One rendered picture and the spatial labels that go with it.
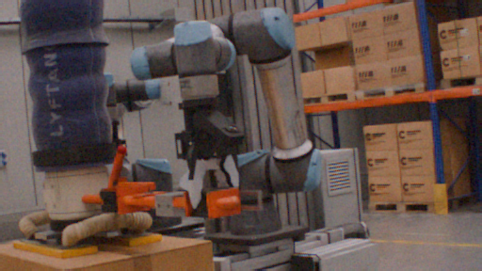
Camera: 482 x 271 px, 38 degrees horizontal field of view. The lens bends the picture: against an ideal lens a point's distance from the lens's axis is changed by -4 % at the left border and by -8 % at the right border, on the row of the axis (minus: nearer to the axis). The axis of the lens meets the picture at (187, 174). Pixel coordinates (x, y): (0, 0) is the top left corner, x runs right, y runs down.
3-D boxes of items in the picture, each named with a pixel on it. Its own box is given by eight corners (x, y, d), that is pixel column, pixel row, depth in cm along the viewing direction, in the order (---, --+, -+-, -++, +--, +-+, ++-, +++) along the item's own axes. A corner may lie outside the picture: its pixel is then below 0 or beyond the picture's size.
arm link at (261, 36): (280, 181, 215) (235, 7, 191) (328, 177, 209) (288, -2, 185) (270, 202, 205) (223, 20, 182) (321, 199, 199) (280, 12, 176)
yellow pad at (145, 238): (72, 239, 209) (70, 222, 209) (102, 233, 215) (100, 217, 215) (130, 247, 181) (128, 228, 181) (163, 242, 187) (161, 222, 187)
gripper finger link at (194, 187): (182, 207, 144) (192, 162, 146) (200, 208, 140) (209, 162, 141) (168, 203, 143) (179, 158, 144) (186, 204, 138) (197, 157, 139)
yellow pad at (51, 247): (12, 248, 199) (10, 231, 198) (44, 243, 204) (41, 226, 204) (62, 260, 171) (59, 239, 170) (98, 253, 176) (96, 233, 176)
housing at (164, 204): (154, 215, 155) (152, 195, 155) (181, 212, 159) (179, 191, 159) (172, 217, 149) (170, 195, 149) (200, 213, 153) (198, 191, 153)
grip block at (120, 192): (100, 214, 172) (97, 189, 172) (135, 208, 178) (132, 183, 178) (117, 215, 165) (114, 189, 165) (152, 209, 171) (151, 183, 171)
